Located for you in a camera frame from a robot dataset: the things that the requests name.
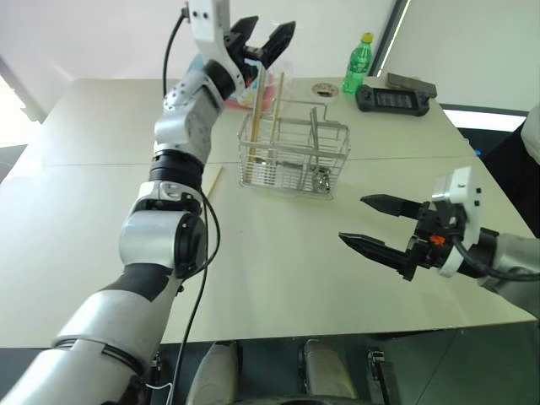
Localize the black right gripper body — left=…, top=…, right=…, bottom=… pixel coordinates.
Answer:
left=407, top=200, right=457, bottom=273

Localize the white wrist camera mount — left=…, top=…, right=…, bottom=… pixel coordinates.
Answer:
left=430, top=165, right=483, bottom=278
left=186, top=0, right=248, bottom=85

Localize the wooden chopstick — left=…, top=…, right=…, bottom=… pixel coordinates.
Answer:
left=243, top=67, right=267, bottom=185
left=267, top=72, right=285, bottom=172

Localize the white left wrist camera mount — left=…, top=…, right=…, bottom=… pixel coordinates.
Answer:
left=186, top=0, right=248, bottom=85

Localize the dark brown flat box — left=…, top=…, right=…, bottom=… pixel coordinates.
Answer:
left=386, top=72, right=438, bottom=98

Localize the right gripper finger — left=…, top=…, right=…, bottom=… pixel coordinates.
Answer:
left=359, top=193, right=424, bottom=222
left=337, top=231, right=417, bottom=283

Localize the metal spoon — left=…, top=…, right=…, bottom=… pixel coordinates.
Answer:
left=309, top=106, right=334, bottom=194

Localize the green plastic bottle yellow cap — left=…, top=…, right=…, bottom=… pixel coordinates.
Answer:
left=341, top=32, right=375, bottom=95

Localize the black handheld game controller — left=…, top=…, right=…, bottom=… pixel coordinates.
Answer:
left=354, top=84, right=432, bottom=116

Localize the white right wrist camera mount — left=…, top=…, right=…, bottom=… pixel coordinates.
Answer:
left=430, top=165, right=483, bottom=278

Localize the metal wire basket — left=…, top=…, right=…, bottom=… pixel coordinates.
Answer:
left=236, top=97, right=352, bottom=196

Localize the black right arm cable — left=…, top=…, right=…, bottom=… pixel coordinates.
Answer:
left=449, top=234, right=540, bottom=283

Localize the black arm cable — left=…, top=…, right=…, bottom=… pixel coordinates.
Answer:
left=161, top=2, right=223, bottom=405
left=449, top=234, right=540, bottom=283

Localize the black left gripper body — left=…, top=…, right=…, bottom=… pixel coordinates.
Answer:
left=223, top=31, right=266, bottom=72

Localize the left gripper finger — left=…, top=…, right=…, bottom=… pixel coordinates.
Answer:
left=260, top=20, right=297, bottom=69
left=229, top=15, right=260, bottom=46

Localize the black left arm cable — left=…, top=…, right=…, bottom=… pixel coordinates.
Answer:
left=161, top=2, right=223, bottom=405

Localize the black strap with buckle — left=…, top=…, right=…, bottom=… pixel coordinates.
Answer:
left=366, top=348, right=398, bottom=405

